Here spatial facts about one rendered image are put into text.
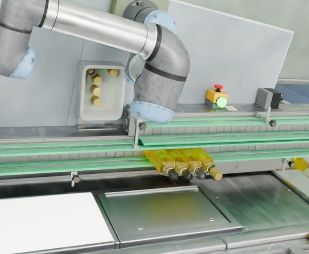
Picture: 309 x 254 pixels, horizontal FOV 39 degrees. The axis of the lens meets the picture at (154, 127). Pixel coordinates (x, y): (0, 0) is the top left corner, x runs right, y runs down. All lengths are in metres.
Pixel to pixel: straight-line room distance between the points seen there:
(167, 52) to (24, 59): 0.34
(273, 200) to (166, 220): 0.56
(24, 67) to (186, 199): 0.96
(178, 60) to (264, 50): 1.05
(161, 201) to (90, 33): 0.87
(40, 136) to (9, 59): 0.75
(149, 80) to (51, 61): 0.70
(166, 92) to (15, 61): 0.37
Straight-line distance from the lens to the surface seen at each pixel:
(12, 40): 1.00
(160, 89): 1.10
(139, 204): 1.67
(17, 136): 1.71
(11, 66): 1.01
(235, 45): 2.02
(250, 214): 1.82
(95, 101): 1.75
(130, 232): 1.52
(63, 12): 1.00
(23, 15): 0.99
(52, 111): 1.80
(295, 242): 1.71
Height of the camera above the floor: 2.42
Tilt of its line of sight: 59 degrees down
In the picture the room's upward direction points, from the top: 136 degrees clockwise
